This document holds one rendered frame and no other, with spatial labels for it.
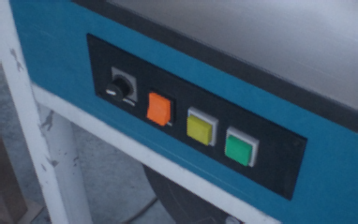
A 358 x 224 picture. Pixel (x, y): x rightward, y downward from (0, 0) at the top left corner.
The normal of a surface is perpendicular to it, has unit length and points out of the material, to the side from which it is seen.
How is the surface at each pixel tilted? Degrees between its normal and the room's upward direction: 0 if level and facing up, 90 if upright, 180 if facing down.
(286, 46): 0
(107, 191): 0
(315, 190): 90
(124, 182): 0
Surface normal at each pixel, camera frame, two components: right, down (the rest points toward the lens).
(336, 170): -0.59, 0.59
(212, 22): 0.00, -0.70
